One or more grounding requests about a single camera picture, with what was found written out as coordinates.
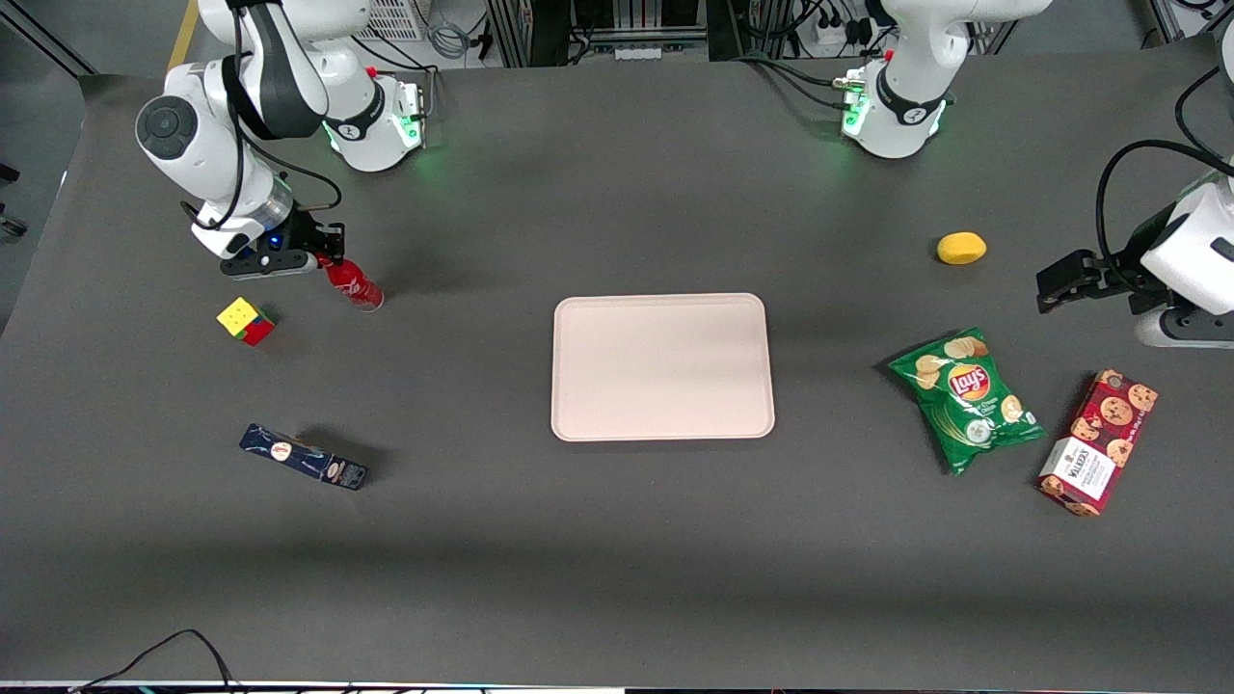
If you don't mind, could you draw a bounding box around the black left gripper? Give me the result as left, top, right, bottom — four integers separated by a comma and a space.
1036, 207, 1173, 315

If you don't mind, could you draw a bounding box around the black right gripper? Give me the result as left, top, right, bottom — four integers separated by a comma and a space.
260, 211, 347, 268

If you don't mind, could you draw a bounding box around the red coke bottle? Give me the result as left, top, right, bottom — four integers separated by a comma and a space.
323, 257, 385, 313

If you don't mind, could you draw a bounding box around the beige plastic tray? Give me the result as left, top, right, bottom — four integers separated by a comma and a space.
550, 293, 776, 442

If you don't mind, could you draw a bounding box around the yellow lemon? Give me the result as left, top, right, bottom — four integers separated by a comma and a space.
936, 232, 988, 266

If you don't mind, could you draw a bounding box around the multicoloured rubik's cube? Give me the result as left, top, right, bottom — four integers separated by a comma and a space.
216, 297, 278, 347

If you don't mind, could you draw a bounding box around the green Lay's chips bag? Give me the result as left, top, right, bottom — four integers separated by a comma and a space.
887, 327, 1048, 477

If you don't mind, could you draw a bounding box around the red Walkers cookie box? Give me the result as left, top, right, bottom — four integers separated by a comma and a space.
1036, 369, 1159, 519

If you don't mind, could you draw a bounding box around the dark blue carton box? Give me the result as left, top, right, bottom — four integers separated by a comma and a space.
239, 423, 369, 492

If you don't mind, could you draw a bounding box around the white perforated box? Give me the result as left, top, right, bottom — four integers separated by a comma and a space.
359, 0, 429, 41

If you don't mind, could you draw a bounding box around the black chair caster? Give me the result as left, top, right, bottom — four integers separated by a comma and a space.
0, 162, 28, 240

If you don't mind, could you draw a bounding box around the white power strip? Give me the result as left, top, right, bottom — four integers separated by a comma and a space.
808, 10, 873, 51

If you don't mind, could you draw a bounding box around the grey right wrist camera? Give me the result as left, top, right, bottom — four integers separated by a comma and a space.
219, 248, 320, 280

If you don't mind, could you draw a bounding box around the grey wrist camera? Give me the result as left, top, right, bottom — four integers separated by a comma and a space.
1134, 307, 1234, 349
219, 248, 320, 280

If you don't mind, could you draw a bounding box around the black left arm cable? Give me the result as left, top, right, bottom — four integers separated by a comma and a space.
1095, 66, 1234, 282

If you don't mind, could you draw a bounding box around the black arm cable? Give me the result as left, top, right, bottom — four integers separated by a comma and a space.
191, 0, 344, 232
1095, 66, 1234, 282

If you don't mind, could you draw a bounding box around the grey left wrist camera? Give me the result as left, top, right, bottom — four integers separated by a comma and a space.
1134, 307, 1234, 349

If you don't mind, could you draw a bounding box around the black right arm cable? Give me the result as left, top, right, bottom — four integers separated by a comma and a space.
191, 0, 344, 232

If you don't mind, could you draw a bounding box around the grey coiled cable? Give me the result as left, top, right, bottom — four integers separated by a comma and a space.
426, 19, 475, 61

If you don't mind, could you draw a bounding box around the thin black floor cable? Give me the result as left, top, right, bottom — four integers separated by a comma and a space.
69, 628, 238, 694

